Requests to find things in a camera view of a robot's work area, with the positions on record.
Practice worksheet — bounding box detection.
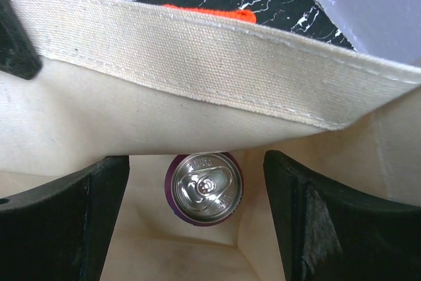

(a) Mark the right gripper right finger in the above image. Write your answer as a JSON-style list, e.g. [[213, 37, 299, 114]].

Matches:
[[263, 150, 420, 280]]

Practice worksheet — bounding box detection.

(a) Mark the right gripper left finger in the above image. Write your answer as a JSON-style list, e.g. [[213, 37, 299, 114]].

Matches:
[[1, 156, 130, 280]]

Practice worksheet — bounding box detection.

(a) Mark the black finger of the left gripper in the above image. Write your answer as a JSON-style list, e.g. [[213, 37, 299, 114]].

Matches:
[[1, 0, 42, 80]]

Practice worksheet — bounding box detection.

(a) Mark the canvas bag with orange handles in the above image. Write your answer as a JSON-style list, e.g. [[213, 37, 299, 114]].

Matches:
[[1, 0, 420, 280]]

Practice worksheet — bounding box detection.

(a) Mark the purple Fanta can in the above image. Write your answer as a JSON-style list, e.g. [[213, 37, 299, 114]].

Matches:
[[164, 152, 244, 227]]

